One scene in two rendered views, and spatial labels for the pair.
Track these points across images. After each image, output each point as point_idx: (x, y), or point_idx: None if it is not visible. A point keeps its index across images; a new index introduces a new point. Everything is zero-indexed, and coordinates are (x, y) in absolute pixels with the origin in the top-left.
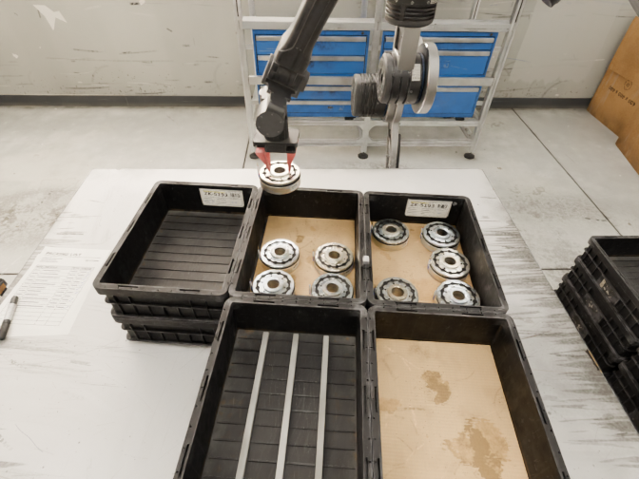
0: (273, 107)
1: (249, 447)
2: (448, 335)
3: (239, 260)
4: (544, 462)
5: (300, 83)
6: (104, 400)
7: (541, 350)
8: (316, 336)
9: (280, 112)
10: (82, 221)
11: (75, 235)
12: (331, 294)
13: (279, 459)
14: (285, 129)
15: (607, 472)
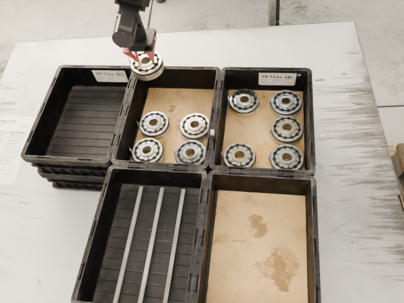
0: (122, 28)
1: (127, 262)
2: (272, 189)
3: (118, 135)
4: (311, 279)
5: (143, 3)
6: (42, 228)
7: (360, 195)
8: (177, 189)
9: (128, 31)
10: (13, 92)
11: (9, 104)
12: (188, 157)
13: (144, 270)
14: (142, 33)
15: (383, 284)
